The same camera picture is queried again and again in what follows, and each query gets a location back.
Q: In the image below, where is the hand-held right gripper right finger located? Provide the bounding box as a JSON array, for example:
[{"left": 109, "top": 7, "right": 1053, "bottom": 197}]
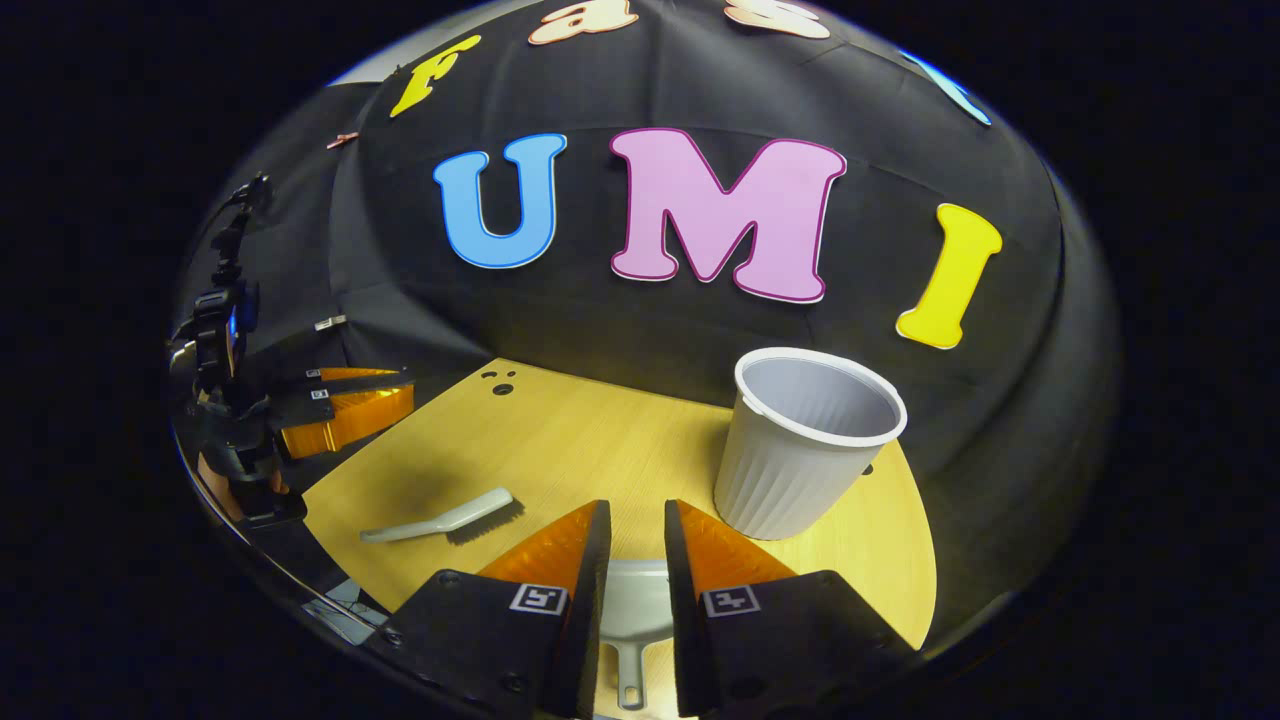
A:
[{"left": 664, "top": 499, "right": 916, "bottom": 719}]

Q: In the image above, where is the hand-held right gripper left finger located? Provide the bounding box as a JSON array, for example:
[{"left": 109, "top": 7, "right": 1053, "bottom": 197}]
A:
[{"left": 370, "top": 499, "right": 613, "bottom": 720}]

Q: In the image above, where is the white dustpan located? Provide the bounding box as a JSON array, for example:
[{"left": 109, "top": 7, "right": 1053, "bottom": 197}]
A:
[{"left": 598, "top": 558, "right": 673, "bottom": 712}]

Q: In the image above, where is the white ribbed garbage bin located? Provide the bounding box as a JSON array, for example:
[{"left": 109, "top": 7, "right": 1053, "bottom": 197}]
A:
[{"left": 713, "top": 347, "right": 909, "bottom": 542}]

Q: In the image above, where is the wooden desktop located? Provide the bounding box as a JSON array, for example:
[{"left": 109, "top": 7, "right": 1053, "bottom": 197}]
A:
[{"left": 302, "top": 357, "right": 939, "bottom": 720}]

